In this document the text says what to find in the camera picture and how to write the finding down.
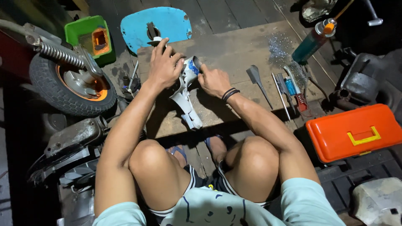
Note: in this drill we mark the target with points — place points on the light blue scooter panel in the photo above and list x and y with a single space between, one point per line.
163 26

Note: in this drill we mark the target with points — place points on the grey putty scraper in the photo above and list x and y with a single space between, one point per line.
259 83

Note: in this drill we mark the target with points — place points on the teal spray can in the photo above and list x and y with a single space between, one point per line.
311 42

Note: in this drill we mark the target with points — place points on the plywood work board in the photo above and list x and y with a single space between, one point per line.
232 78

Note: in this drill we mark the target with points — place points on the small metal parts cluster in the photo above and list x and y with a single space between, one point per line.
132 84

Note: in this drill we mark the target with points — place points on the white blue scooter headset cover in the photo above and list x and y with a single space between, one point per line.
187 94

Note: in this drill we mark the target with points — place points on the blue sandal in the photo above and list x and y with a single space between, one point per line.
179 152
213 141

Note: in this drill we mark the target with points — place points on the person's right fingers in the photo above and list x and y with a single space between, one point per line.
202 69

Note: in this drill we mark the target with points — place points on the grey scooter engine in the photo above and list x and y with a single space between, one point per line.
72 138

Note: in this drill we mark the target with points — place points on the person's left hand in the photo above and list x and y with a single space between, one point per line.
163 67

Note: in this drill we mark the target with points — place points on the chrome coil shock spring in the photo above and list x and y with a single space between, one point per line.
61 55

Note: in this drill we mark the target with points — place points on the green plastic box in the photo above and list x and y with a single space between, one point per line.
91 37

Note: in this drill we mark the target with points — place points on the long metal rod tool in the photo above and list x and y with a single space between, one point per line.
281 95

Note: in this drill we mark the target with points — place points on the scooter wheel with orange rim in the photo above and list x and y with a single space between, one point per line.
72 84

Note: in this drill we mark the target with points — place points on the dark grey scooter body part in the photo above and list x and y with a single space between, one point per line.
367 78

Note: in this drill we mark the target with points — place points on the black wristbands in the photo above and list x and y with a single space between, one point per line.
231 93

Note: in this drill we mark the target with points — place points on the person's right hand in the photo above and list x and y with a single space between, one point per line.
213 82

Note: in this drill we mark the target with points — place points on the grey metal cover piece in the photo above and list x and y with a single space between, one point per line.
378 201

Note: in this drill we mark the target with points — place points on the orange plastic toolbox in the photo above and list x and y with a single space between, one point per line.
355 133

